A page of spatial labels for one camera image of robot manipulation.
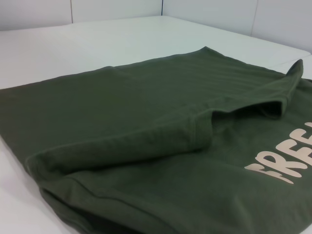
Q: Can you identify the dark green t-shirt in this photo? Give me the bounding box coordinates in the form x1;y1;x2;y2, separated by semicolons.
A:
0;45;312;234

